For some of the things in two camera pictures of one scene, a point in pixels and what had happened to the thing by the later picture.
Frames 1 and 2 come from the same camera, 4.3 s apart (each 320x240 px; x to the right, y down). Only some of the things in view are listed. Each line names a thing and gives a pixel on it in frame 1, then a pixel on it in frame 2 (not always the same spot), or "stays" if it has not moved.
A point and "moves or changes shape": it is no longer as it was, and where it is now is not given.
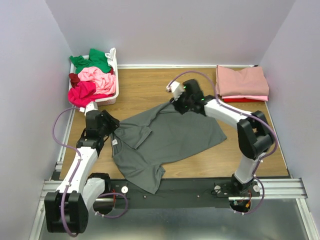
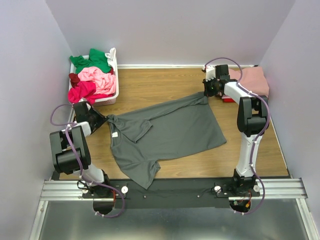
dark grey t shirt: [142, 142] moves or changes shape
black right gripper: [180, 105] to [207, 87]
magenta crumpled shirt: [80, 95] stays
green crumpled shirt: [97, 59] stays
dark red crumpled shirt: [74, 79] stays
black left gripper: [110, 120] to [96, 119]
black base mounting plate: [179, 193] stays
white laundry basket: [106, 100] stays
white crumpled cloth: [112, 57] stays
